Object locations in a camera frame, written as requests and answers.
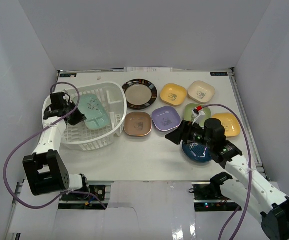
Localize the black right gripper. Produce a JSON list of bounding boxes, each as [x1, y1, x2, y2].
[[165, 120, 213, 149]]

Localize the teal rectangular divided plate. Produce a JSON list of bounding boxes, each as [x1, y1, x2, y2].
[[78, 94, 111, 130]]

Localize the dark blue shell plate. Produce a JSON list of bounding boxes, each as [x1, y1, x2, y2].
[[181, 142, 213, 163]]

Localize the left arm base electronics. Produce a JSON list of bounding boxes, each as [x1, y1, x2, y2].
[[58, 184, 109, 210]]

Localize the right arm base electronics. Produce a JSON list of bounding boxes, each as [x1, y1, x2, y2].
[[188, 182, 239, 213]]

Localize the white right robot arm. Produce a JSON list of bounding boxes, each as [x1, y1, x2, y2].
[[165, 118, 289, 240]]

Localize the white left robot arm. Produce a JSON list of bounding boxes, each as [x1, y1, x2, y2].
[[22, 92, 90, 200]]

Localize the white plastic dish bin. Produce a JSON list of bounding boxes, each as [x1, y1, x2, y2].
[[35, 82, 127, 154]]

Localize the purple square panda dish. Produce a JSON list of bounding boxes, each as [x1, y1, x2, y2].
[[151, 106, 182, 132]]

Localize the green square panda dish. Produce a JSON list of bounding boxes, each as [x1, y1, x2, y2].
[[183, 103, 211, 127]]

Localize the brown square panda dish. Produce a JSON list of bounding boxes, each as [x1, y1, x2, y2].
[[124, 112, 152, 137]]

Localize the yellow square panda dish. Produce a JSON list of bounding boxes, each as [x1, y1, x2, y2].
[[160, 83, 188, 107]]

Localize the cream square panda dish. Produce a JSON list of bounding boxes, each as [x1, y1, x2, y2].
[[187, 80, 216, 104]]

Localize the round black rimmed plate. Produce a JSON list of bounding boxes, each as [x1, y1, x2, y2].
[[122, 78, 158, 111]]

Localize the yellow square dish right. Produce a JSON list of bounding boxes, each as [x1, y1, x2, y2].
[[212, 113, 241, 138]]

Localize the papers at table back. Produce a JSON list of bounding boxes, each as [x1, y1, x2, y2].
[[124, 67, 173, 73]]

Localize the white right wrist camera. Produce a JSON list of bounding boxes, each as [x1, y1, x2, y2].
[[192, 105, 206, 125]]

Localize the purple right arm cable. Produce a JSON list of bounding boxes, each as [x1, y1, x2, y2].
[[201, 103, 253, 240]]

